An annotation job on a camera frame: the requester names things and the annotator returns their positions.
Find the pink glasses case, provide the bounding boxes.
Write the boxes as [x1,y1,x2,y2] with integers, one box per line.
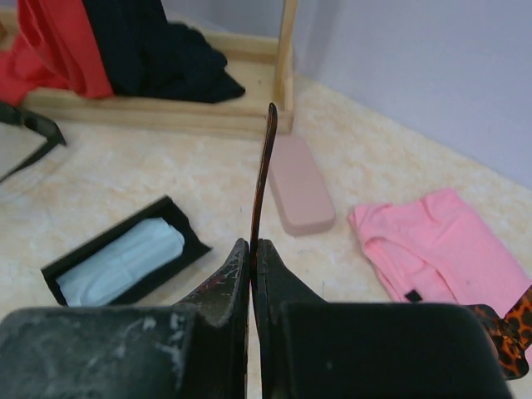
[268,135,336,237]

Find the pink folded t-shirt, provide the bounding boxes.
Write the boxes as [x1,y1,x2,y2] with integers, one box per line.
[348,189,531,315]

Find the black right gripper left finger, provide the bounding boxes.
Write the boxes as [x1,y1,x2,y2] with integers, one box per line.
[1,239,250,398]

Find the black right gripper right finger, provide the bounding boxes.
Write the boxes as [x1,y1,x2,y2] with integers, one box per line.
[252,239,511,398]

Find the dark navy garment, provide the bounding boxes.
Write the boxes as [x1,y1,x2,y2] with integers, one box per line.
[83,0,245,104]

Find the wooden clothes rack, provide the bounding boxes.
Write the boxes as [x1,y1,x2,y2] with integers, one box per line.
[22,1,298,137]

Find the red tank top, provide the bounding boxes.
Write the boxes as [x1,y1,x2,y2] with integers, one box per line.
[1,1,113,106]

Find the black sunglasses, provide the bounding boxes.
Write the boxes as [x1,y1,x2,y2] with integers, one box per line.
[1,101,67,183]

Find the tortoiseshell brown sunglasses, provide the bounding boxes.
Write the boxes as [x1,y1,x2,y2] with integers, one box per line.
[249,102,532,382]

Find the black glasses case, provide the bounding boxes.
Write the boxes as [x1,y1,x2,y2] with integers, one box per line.
[41,196,211,307]

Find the light blue cleaning cloth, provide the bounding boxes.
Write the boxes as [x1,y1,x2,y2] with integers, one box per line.
[57,218,185,306]

